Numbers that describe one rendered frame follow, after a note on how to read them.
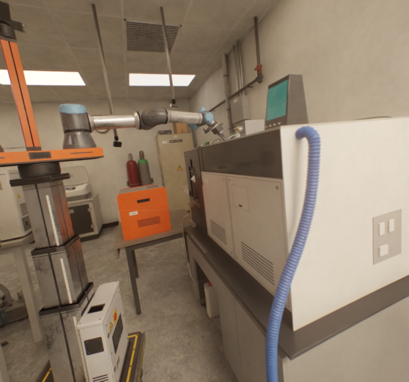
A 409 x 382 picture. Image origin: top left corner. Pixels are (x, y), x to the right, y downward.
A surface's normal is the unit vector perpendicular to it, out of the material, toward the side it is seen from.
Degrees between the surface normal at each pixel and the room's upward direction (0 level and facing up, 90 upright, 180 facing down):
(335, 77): 90
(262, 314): 0
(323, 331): 0
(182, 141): 90
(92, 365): 90
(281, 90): 80
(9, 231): 90
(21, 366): 0
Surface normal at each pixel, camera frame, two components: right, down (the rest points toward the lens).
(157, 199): 0.34, 0.08
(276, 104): -0.93, -0.01
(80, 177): 0.36, 0.33
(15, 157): 0.72, 0.00
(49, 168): 0.88, -0.04
